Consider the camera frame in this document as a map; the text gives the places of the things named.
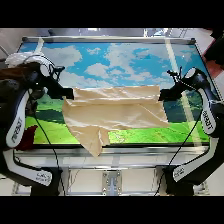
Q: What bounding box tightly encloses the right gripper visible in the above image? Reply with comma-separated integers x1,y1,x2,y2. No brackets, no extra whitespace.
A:
158,86,180,102

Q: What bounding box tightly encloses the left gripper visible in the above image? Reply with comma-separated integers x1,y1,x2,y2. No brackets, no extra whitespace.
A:
50,85,75,101

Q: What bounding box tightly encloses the beige shirt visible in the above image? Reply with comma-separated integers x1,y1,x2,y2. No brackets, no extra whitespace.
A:
62,85,171,158

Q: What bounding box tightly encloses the white garment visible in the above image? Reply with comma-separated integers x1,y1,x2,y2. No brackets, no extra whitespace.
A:
4,52,52,70

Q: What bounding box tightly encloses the red garment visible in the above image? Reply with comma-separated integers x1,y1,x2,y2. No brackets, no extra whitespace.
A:
15,124,39,152

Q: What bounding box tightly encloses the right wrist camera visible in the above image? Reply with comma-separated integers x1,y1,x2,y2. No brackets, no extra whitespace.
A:
166,66,185,85

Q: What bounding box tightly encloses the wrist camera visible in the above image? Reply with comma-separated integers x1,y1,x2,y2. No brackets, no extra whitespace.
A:
166,66,185,85
49,64,66,82

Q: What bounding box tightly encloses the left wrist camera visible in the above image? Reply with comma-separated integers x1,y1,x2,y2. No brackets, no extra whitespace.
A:
49,64,66,82

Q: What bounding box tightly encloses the black cable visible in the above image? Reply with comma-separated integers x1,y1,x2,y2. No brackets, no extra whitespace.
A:
153,111,204,197
31,111,66,197

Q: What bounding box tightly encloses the silver frame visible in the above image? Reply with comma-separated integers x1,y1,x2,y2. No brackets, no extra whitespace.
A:
11,35,211,197

